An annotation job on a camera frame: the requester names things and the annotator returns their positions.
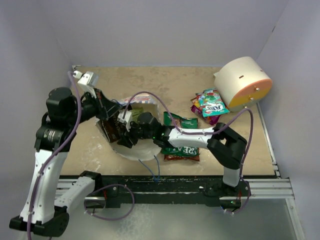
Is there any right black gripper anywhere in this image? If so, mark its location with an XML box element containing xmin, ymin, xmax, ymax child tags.
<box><xmin>117</xmin><ymin>119</ymin><xmax>155</xmax><ymax>149</ymax></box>

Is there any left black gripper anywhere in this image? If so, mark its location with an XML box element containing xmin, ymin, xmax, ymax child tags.
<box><xmin>67</xmin><ymin>87</ymin><xmax>123</xmax><ymax>126</ymax></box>

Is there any blue checkered paper bag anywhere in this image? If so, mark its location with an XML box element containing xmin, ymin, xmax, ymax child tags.
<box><xmin>95</xmin><ymin>93</ymin><xmax>161</xmax><ymax>163</ymax></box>

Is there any brown sea salt chips bag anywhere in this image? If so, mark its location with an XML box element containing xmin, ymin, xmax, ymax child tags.
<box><xmin>100</xmin><ymin>111</ymin><xmax>126</xmax><ymax>143</ymax></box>

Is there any green chips bag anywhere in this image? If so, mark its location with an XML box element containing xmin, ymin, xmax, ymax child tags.
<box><xmin>161</xmin><ymin>113</ymin><xmax>200</xmax><ymax>157</ymax></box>

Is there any red Doritos bag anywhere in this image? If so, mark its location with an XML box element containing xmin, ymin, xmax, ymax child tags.
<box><xmin>163</xmin><ymin>154</ymin><xmax>200</xmax><ymax>162</ymax></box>

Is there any yellow candy snack packet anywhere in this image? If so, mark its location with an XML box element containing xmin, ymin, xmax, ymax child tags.
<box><xmin>190</xmin><ymin>97</ymin><xmax>201</xmax><ymax>108</ymax></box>

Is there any magenta snack packet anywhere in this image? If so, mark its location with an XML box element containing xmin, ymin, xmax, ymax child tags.
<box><xmin>190</xmin><ymin>104</ymin><xmax>222</xmax><ymax>126</ymax></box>

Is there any teal Fox's mint packet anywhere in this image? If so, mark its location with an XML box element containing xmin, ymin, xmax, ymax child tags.
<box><xmin>196</xmin><ymin>87</ymin><xmax>230</xmax><ymax>117</ymax></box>

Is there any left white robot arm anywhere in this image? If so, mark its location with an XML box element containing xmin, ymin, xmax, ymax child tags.
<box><xmin>9</xmin><ymin>87</ymin><xmax>122</xmax><ymax>238</ymax></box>

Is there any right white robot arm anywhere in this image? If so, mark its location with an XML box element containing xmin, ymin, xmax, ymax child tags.
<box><xmin>117</xmin><ymin>111</ymin><xmax>247</xmax><ymax>196</ymax></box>

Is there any light green snack packet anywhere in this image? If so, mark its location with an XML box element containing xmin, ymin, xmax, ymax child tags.
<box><xmin>130</xmin><ymin>107</ymin><xmax>144</xmax><ymax>123</ymax></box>

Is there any beige and orange cylinder device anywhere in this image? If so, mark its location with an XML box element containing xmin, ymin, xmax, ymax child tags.
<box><xmin>214</xmin><ymin>56</ymin><xmax>273</xmax><ymax>112</ymax></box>

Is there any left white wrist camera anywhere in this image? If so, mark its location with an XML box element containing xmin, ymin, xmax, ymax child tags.
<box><xmin>72</xmin><ymin>70</ymin><xmax>99</xmax><ymax>99</ymax></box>

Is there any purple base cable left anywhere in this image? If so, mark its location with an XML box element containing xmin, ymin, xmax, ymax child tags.
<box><xmin>83</xmin><ymin>183</ymin><xmax>136</xmax><ymax>221</ymax></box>

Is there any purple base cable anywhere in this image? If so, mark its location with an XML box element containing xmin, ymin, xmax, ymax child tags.
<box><xmin>222</xmin><ymin>178</ymin><xmax>252</xmax><ymax>216</ymax></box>
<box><xmin>83</xmin><ymin>183</ymin><xmax>136</xmax><ymax>221</ymax></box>

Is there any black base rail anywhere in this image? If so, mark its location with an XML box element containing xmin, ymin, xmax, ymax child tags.
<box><xmin>85</xmin><ymin>175</ymin><xmax>251</xmax><ymax>211</ymax></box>

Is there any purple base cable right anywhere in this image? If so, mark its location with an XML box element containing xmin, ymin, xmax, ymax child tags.
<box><xmin>222</xmin><ymin>178</ymin><xmax>252</xmax><ymax>216</ymax></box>

